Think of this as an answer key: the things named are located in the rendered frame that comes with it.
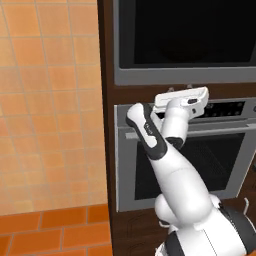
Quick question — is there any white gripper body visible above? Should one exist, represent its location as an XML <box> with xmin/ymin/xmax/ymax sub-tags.
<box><xmin>152</xmin><ymin>86</ymin><xmax>210</xmax><ymax>114</ymax></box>

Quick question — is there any grey built-in microwave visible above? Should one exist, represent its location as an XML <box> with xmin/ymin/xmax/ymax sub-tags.
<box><xmin>112</xmin><ymin>0</ymin><xmax>256</xmax><ymax>87</ymax></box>

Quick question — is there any grey oven door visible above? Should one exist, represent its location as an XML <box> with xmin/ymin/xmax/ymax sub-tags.
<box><xmin>115</xmin><ymin>120</ymin><xmax>256</xmax><ymax>213</ymax></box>

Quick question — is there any grey built-in oven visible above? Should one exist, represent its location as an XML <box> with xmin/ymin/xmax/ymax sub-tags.
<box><xmin>113</xmin><ymin>97</ymin><xmax>256</xmax><ymax>213</ymax></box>

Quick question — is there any dark brown tall cabinet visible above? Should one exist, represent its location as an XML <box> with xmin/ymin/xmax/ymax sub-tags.
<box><xmin>96</xmin><ymin>0</ymin><xmax>256</xmax><ymax>256</ymax></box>

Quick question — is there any grey oven door handle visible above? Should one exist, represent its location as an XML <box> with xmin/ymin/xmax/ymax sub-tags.
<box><xmin>125</xmin><ymin>123</ymin><xmax>256</xmax><ymax>141</ymax></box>

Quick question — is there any silver drawer handle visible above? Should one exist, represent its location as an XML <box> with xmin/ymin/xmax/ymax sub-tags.
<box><xmin>242</xmin><ymin>197</ymin><xmax>252</xmax><ymax>216</ymax></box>

